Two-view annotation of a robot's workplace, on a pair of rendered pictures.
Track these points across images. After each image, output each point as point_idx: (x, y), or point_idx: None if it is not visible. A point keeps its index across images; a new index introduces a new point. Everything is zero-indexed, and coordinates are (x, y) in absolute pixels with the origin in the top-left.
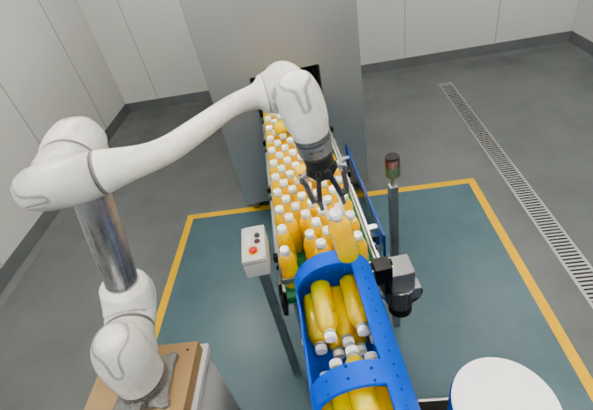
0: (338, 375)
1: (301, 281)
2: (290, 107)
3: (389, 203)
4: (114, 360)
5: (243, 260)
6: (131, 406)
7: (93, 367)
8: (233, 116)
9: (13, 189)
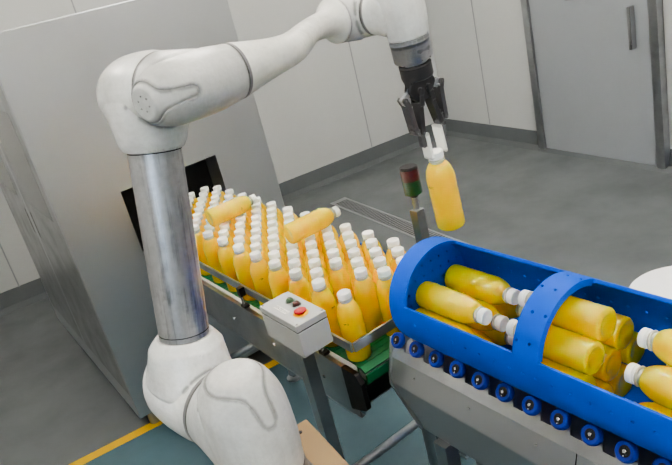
0: (541, 295)
1: (408, 284)
2: None
3: (418, 236)
4: (259, 393)
5: (297, 324)
6: None
7: (225, 425)
8: (319, 37)
9: (151, 82)
